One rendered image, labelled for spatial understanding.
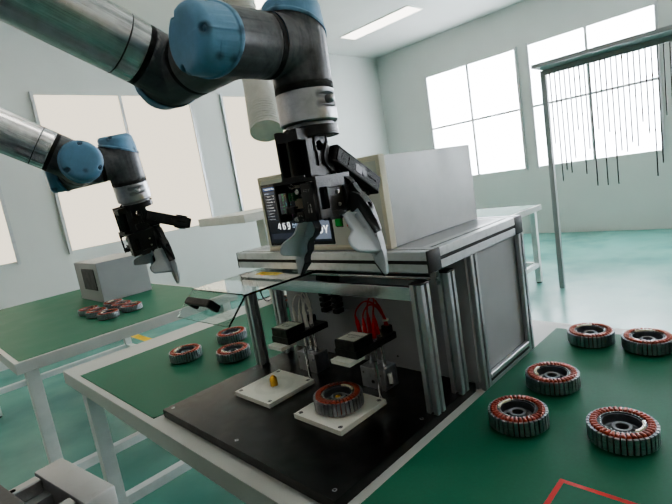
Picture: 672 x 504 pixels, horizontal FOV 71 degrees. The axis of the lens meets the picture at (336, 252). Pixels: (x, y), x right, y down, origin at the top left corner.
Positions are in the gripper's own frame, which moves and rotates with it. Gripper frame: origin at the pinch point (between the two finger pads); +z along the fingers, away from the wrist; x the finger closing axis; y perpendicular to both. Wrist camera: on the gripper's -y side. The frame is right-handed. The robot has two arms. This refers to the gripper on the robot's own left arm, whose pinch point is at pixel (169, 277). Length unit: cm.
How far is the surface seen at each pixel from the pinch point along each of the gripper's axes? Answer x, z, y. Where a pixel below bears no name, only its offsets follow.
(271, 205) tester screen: 5.0, -9.8, -30.6
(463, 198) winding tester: 42, -4, -66
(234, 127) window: -469, -15, -295
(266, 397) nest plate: 20.0, 32.0, -7.4
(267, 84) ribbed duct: -90, -45, -103
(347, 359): 39.2, 21.2, -19.9
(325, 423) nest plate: 43, 29, -8
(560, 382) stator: 74, 31, -48
